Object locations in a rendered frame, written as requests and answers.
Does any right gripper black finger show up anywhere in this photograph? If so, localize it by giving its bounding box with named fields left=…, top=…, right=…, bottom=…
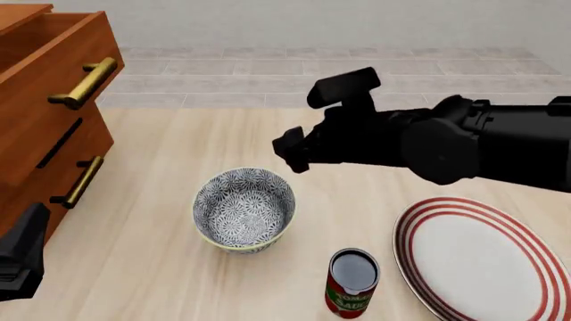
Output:
left=272, top=126, right=313, bottom=174

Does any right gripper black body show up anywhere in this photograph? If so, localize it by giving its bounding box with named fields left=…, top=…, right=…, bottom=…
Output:
left=304, top=105, right=393, bottom=168

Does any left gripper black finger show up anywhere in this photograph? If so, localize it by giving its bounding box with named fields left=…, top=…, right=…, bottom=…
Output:
left=0, top=202, right=52, bottom=260

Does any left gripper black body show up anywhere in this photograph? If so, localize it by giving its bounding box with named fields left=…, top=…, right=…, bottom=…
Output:
left=0, top=257, right=46, bottom=301

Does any patterned black and white bowl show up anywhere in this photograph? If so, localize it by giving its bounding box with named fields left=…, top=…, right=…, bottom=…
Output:
left=192, top=166, right=297, bottom=256

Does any white plate with red rings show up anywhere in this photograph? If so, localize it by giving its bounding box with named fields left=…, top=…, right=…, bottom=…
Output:
left=392, top=196, right=571, bottom=321

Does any closed wooden drawer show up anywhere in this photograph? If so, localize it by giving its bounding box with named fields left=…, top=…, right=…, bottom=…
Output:
left=0, top=99, right=116, bottom=247

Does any tomato sauce tin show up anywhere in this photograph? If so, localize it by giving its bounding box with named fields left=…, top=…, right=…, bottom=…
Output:
left=324, top=247, right=382, bottom=319

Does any open wooden drawer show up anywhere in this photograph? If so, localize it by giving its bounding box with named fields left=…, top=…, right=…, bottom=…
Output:
left=0, top=11, right=126, bottom=209

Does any wooden cabinet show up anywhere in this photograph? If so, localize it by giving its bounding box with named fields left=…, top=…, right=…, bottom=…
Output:
left=0, top=3, right=126, bottom=249

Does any brass drawer handle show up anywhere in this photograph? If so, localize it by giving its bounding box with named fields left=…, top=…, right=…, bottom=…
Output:
left=46, top=56, right=119, bottom=111
left=48, top=155, right=105, bottom=210

